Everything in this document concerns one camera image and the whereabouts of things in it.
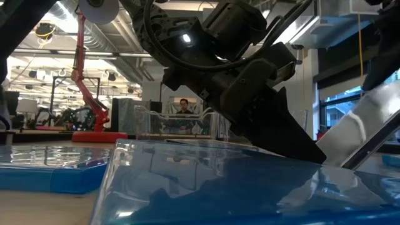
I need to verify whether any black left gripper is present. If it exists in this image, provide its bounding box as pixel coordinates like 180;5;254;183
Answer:
162;42;328;165

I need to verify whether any person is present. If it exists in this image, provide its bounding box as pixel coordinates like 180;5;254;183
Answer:
174;98;196;115

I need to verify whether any grey covered cabinet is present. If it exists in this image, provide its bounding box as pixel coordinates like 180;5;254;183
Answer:
111;98;151;132

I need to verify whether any red desk lamp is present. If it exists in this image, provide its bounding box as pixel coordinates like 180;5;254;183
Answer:
71;0;129;144

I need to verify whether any long ceiling light bar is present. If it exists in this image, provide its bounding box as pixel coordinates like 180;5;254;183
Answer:
12;48;153;61

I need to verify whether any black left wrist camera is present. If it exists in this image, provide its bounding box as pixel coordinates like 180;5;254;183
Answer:
202;0;268;60

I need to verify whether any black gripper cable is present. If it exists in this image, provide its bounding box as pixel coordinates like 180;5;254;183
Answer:
142;0;313;73

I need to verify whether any black tubular stand frame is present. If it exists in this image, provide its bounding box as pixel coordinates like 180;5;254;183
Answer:
49;76;101;126

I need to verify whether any yellow ceiling cable reel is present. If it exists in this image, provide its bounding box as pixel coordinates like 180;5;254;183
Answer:
34;22;57;41

